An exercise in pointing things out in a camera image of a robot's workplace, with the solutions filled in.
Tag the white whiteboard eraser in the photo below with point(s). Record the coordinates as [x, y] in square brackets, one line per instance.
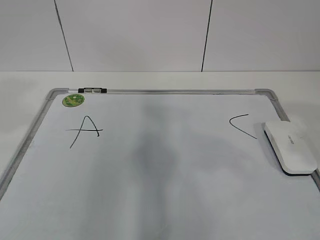
[290, 147]

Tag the white aluminium-framed whiteboard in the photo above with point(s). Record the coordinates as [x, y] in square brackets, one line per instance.
[156, 165]

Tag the round green sticker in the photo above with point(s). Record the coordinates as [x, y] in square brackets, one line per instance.
[73, 100]

